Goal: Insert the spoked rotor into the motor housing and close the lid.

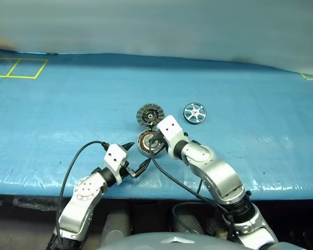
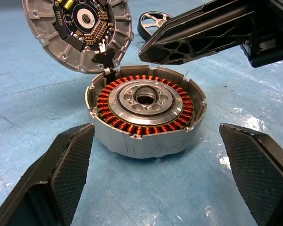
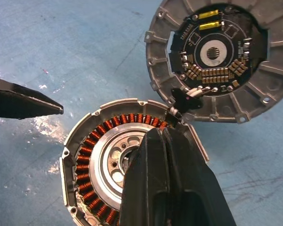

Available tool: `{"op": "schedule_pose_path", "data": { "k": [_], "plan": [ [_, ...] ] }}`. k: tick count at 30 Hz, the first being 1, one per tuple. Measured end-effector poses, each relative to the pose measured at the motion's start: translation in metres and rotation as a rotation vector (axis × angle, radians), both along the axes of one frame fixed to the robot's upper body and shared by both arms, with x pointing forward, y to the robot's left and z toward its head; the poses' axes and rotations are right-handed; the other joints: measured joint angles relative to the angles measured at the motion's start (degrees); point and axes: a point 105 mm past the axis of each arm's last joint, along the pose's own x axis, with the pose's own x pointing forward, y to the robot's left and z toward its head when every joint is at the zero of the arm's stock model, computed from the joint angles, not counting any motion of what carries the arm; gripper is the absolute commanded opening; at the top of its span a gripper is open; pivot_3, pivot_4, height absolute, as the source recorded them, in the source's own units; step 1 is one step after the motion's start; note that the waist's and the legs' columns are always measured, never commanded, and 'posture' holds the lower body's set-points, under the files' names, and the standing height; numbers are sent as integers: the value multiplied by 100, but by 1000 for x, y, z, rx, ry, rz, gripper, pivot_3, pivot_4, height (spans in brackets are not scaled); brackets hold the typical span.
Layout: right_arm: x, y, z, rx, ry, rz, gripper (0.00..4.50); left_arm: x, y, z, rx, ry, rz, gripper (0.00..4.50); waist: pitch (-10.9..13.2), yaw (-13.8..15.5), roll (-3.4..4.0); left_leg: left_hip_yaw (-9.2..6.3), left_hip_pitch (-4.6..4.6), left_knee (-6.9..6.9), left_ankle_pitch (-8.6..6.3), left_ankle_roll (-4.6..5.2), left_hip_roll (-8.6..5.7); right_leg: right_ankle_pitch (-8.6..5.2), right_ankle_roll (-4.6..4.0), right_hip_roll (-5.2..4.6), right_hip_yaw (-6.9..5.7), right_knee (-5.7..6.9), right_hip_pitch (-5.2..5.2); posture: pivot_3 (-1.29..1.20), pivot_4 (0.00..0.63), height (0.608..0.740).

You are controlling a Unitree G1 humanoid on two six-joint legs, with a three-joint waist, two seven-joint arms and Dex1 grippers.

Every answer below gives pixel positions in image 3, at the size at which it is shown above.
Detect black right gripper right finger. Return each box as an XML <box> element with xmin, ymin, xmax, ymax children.
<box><xmin>118</xmin><ymin>128</ymin><xmax>238</xmax><ymax>226</ymax></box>

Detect silver spoked rotor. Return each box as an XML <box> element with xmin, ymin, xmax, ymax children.
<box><xmin>88</xmin><ymin>123</ymin><xmax>161</xmax><ymax>204</ymax></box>

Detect silver motor housing copper coils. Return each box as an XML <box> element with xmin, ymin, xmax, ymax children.
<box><xmin>59</xmin><ymin>98</ymin><xmax>210</xmax><ymax>226</ymax></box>

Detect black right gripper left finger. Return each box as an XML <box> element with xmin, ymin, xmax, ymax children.
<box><xmin>0</xmin><ymin>77</ymin><xmax>64</xmax><ymax>120</ymax></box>

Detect white lead wires black clamp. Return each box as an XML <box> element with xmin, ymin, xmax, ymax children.
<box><xmin>167</xmin><ymin>86</ymin><xmax>212</xmax><ymax>123</ymax></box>

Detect silver motor lid circuit board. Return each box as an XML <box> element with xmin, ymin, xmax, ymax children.
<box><xmin>143</xmin><ymin>0</ymin><xmax>283</xmax><ymax>124</ymax></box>

